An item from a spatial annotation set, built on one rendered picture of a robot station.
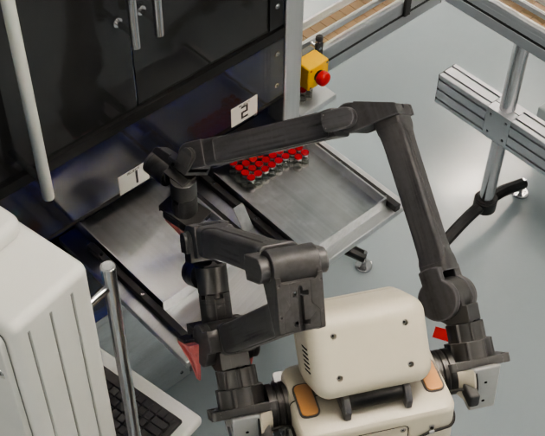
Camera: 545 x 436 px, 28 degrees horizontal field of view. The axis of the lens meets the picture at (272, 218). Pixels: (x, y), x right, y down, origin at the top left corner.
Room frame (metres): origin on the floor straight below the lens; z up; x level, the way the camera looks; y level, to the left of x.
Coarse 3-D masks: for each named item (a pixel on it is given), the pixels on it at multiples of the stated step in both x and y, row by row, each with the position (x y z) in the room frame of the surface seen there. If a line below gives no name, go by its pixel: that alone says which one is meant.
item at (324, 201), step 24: (312, 144) 1.96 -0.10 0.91; (312, 168) 1.90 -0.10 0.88; (336, 168) 1.90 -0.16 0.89; (240, 192) 1.82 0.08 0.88; (264, 192) 1.82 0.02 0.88; (288, 192) 1.82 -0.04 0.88; (312, 192) 1.82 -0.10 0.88; (336, 192) 1.82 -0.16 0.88; (360, 192) 1.82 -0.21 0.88; (264, 216) 1.71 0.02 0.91; (288, 216) 1.74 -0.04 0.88; (312, 216) 1.74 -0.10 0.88; (336, 216) 1.74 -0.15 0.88; (360, 216) 1.72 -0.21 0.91; (312, 240) 1.66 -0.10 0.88; (336, 240) 1.66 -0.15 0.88
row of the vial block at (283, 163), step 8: (288, 152) 1.91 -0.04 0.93; (296, 152) 1.92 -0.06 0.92; (280, 160) 1.88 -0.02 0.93; (288, 160) 1.90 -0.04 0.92; (264, 168) 1.86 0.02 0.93; (272, 168) 1.86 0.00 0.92; (280, 168) 1.88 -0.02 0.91; (288, 168) 1.89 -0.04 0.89; (248, 176) 1.83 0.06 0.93; (256, 176) 1.83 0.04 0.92; (264, 176) 1.84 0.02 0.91; (272, 176) 1.86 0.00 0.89; (248, 184) 1.82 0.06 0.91; (256, 184) 1.83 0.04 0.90
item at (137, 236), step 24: (144, 192) 1.81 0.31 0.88; (168, 192) 1.81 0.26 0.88; (96, 216) 1.73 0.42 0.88; (120, 216) 1.73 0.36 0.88; (144, 216) 1.73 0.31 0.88; (216, 216) 1.71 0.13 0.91; (96, 240) 1.63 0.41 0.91; (120, 240) 1.65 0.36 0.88; (144, 240) 1.65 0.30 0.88; (168, 240) 1.66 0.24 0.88; (120, 264) 1.56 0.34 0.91; (144, 264) 1.58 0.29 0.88; (168, 264) 1.58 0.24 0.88; (144, 288) 1.50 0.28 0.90; (168, 288) 1.51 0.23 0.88; (192, 288) 1.51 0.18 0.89
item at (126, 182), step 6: (138, 168) 1.74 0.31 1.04; (126, 174) 1.71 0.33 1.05; (132, 174) 1.72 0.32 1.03; (138, 174) 1.74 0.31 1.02; (144, 174) 1.75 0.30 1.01; (120, 180) 1.70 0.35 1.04; (126, 180) 1.71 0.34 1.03; (132, 180) 1.72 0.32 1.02; (138, 180) 1.73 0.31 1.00; (144, 180) 1.75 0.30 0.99; (120, 186) 1.70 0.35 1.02; (126, 186) 1.71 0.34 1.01; (132, 186) 1.72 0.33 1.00; (120, 192) 1.70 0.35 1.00
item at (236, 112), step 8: (256, 96) 1.99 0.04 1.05; (240, 104) 1.95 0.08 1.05; (248, 104) 1.97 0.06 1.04; (256, 104) 1.99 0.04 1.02; (232, 112) 1.93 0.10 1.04; (240, 112) 1.95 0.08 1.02; (248, 112) 1.97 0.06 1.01; (256, 112) 1.99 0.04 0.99; (232, 120) 1.93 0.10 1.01; (240, 120) 1.95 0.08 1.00
